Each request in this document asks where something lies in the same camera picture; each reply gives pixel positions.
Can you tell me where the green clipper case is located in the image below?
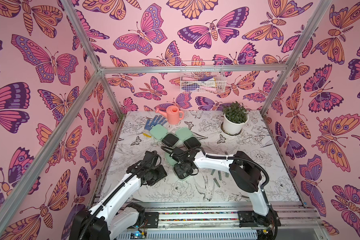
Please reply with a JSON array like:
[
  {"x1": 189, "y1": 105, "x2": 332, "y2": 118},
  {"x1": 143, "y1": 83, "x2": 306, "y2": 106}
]
[{"x1": 165, "y1": 153, "x2": 194, "y2": 180}]

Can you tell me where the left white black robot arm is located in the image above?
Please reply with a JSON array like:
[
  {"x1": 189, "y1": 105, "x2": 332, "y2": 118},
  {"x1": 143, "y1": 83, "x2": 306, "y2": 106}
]
[{"x1": 69, "y1": 151, "x2": 167, "y2": 240}]

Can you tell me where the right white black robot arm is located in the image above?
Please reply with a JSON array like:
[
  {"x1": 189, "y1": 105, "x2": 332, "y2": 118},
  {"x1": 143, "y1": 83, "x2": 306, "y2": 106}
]
[{"x1": 161, "y1": 146, "x2": 281, "y2": 229}]

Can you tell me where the back right green case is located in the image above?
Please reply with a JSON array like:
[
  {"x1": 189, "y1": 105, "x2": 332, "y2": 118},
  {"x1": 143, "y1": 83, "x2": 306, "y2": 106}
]
[{"x1": 175, "y1": 127, "x2": 202, "y2": 149}]

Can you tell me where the back left green case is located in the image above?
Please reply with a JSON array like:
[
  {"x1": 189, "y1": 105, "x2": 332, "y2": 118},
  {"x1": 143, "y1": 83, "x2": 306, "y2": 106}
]
[{"x1": 150, "y1": 125, "x2": 180, "y2": 148}]

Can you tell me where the blue garden glove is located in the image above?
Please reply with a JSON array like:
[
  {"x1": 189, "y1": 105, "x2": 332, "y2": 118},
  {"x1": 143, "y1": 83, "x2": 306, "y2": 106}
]
[{"x1": 143, "y1": 115, "x2": 167, "y2": 138}]

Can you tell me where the pink watering can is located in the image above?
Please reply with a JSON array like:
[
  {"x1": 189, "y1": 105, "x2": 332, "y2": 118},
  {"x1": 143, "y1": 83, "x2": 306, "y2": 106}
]
[{"x1": 155, "y1": 106, "x2": 185, "y2": 125}]

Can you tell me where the potted green plant white pot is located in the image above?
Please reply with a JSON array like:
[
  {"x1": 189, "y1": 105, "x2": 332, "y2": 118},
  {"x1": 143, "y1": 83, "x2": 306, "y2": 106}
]
[{"x1": 222, "y1": 102, "x2": 249, "y2": 136}]

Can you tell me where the white wire wall basket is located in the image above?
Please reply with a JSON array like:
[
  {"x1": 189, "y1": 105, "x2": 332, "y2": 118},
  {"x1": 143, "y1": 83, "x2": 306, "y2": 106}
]
[{"x1": 179, "y1": 61, "x2": 227, "y2": 94}]

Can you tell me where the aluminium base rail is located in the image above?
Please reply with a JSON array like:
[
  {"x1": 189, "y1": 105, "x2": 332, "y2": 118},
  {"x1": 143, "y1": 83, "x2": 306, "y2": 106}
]
[{"x1": 74, "y1": 201, "x2": 331, "y2": 240}]

